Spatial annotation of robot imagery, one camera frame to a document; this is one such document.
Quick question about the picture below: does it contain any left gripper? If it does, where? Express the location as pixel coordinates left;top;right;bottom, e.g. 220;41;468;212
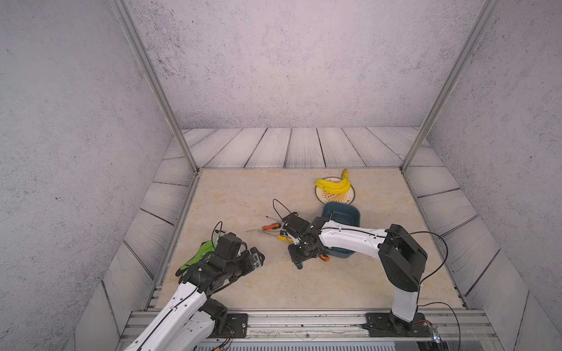
223;246;266;282

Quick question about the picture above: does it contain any teal storage box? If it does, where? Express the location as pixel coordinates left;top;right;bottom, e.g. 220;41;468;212
321;202;361;259

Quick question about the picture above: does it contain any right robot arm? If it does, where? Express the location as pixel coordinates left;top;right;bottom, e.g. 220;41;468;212
282;212;427;333

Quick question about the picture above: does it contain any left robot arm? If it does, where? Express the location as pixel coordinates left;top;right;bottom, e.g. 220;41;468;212
127;233;265;350

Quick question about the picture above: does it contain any orange small screwdriver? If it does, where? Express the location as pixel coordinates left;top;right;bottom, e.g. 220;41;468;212
247;223;282;232

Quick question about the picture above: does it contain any round patterned plate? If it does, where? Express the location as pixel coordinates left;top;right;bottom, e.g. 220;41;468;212
315;177;356;204

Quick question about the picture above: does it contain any yellow banana bunch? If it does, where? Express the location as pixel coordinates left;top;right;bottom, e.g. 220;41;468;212
316;168;351;195

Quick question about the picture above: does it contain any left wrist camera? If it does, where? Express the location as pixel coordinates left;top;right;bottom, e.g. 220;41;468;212
250;252;264;270

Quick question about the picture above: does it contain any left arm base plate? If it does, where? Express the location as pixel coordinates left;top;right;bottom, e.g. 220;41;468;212
210;313;249;339

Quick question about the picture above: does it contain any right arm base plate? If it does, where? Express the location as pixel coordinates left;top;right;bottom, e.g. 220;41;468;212
361;312;433;338

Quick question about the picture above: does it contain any aluminium front rail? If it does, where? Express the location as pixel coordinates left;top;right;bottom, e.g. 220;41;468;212
115;308;506;351

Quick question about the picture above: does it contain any left aluminium frame post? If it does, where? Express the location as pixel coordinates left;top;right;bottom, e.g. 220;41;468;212
110;0;199;173

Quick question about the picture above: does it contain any aluminium frame post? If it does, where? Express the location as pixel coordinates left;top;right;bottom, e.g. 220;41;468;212
400;0;500;175
110;0;199;173

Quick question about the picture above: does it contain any right aluminium frame post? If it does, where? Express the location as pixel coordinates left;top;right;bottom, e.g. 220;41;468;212
400;0;500;175

